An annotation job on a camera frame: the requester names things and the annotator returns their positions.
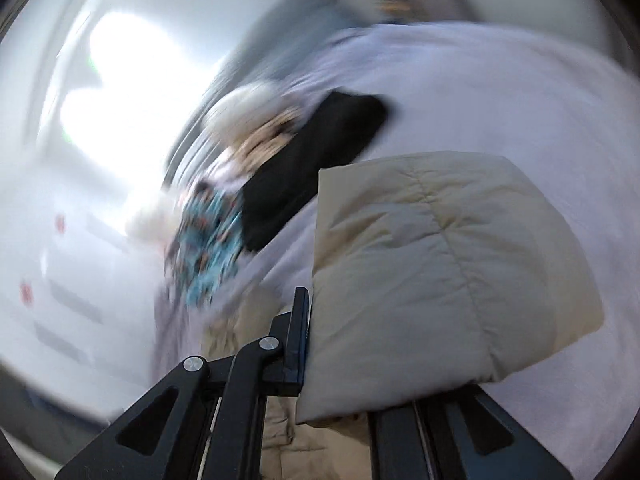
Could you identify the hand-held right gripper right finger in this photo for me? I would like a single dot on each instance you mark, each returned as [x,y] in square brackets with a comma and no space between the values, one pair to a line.
[400,442]

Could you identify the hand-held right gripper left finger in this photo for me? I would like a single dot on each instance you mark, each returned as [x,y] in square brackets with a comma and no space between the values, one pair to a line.
[299,340]

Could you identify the beige puffer jacket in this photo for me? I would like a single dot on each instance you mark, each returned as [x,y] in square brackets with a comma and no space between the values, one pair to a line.
[415,270]

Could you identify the blue patterned cloth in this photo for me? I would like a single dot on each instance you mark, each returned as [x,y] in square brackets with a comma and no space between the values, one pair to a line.
[210,245]

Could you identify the black cloth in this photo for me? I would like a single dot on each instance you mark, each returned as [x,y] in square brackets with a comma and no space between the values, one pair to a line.
[300,170]

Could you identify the white fluffy cloth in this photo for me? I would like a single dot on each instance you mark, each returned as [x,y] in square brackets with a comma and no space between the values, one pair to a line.
[240,110]

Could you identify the grey blanket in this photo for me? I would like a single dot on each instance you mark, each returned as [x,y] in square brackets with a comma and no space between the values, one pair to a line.
[295,25]

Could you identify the lavender bed sheet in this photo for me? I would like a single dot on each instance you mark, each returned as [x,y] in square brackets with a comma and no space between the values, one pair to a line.
[500,90]

